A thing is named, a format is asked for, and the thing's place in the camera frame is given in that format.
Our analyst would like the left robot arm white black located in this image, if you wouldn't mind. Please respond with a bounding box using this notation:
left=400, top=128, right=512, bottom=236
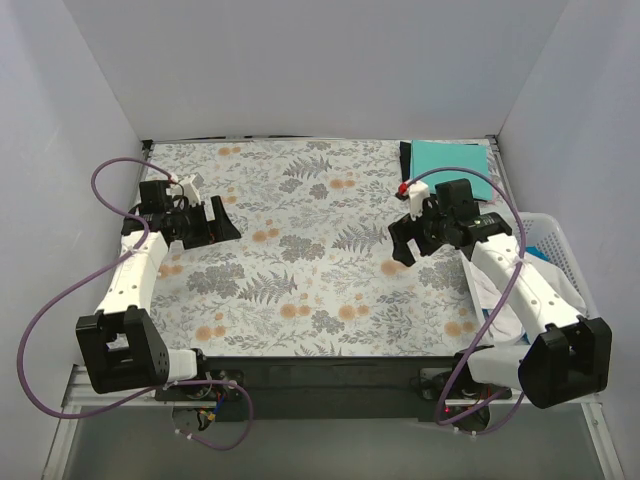
left=76, top=180, right=241, bottom=394

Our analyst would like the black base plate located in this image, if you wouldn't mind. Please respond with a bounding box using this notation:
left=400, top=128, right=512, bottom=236
left=153, top=355, right=511, bottom=426

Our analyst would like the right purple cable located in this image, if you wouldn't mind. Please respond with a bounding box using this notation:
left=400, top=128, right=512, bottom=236
left=397, top=166, right=529, bottom=442

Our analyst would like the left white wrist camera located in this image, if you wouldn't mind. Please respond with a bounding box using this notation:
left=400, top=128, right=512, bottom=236
left=177, top=175, right=202, bottom=206

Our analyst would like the aluminium frame rail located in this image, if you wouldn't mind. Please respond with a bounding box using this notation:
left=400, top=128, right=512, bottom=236
left=62, top=365, right=175, bottom=407

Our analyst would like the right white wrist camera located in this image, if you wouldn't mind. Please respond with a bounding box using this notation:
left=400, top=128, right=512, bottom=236
left=407, top=181, right=430, bottom=220

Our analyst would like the blue t shirt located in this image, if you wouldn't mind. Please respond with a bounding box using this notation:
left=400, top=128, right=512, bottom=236
left=526, top=246, right=550, bottom=262

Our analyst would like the folded teal t shirt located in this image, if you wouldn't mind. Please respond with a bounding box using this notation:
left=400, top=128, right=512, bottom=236
left=409, top=140, right=494, bottom=202

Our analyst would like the floral patterned table mat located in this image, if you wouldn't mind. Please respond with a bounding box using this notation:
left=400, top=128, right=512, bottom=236
left=147, top=140, right=480, bottom=356

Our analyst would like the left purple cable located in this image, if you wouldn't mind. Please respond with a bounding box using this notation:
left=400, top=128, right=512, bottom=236
left=16, top=157, right=255, bottom=451

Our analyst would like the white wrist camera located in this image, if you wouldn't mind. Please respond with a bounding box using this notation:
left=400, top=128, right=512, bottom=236
left=177, top=175, right=202, bottom=206
left=407, top=181, right=430, bottom=220

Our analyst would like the purple cable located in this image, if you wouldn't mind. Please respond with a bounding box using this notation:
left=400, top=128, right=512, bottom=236
left=397, top=166, right=529, bottom=442
left=16, top=157, right=255, bottom=451

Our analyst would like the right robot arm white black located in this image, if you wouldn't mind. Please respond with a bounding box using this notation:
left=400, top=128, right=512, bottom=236
left=389, top=179, right=612, bottom=409

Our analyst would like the white t shirt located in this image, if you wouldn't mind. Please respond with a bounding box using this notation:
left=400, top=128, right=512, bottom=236
left=459, top=247, right=586, bottom=349

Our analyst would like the folded black t shirt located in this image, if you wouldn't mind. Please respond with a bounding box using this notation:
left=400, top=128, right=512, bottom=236
left=399, top=141, right=412, bottom=182

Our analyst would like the white plastic basket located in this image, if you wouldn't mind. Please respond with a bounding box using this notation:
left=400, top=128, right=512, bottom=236
left=520, top=212, right=599, bottom=318

